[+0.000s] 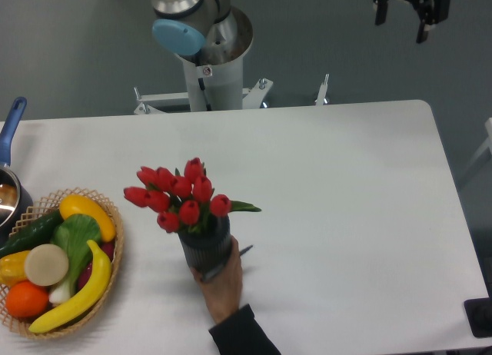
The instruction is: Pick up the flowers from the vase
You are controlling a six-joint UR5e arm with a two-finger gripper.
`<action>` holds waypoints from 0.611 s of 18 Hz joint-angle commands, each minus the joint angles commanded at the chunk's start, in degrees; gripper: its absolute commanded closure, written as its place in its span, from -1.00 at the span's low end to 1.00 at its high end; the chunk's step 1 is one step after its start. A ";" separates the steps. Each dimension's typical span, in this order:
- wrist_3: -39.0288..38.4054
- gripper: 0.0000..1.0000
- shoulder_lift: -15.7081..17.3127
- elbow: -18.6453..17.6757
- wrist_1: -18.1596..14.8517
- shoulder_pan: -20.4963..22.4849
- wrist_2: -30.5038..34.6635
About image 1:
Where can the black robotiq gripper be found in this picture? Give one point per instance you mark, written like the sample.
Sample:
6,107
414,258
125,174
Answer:
430,12

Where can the grey pen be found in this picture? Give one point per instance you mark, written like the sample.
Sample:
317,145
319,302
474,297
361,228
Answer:
206,277

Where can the red tulip bouquet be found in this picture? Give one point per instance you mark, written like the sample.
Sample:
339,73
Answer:
185,202

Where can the dark grey ribbed vase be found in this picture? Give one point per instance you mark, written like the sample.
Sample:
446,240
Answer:
206,252

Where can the black sleeved forearm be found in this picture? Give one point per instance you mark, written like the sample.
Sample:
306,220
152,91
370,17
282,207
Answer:
242,334

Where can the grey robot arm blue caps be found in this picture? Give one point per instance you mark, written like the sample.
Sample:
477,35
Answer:
213,32

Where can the person's bare hand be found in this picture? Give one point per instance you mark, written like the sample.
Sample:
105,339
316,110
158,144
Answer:
222,294

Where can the black device at table edge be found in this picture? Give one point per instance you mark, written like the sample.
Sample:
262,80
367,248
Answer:
478,313

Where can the dark red vegetable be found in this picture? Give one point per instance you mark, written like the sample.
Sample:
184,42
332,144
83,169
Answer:
109,249

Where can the green bok choy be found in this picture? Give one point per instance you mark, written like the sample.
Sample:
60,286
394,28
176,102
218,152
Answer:
72,236

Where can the woven wicker basket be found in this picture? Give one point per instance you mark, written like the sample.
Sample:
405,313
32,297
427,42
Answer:
45,205

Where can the yellow banana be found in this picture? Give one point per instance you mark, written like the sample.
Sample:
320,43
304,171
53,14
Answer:
90,294

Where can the green cucumber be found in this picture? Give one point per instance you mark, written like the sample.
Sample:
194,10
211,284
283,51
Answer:
36,233

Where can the beige round disc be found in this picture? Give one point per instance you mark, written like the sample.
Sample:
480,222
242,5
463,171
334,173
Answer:
46,265

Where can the yellow bell pepper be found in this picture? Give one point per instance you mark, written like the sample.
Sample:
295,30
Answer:
12,268

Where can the orange fruit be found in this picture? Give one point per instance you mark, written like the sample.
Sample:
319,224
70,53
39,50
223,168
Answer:
26,300

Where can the white furniture frame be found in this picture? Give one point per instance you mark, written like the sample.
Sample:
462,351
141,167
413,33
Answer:
478,159

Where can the blue handled saucepan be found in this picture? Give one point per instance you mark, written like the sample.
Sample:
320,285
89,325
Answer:
14,198

